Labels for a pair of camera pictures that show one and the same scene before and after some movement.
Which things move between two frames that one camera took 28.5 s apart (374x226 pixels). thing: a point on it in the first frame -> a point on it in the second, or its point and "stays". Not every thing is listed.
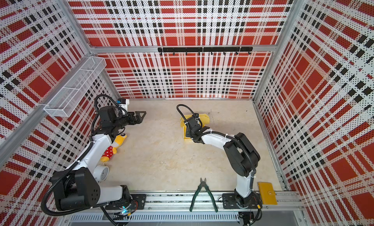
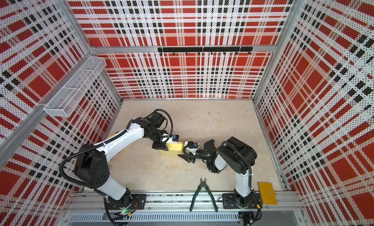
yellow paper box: [204, 117] -> [174, 149]
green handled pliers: [203, 183] stays
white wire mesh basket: [65, 103] stays
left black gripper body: [127, 120] -> [157, 143]
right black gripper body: [189, 134] -> [203, 157]
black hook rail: [205, 49] stays
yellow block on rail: [268, 194] stays
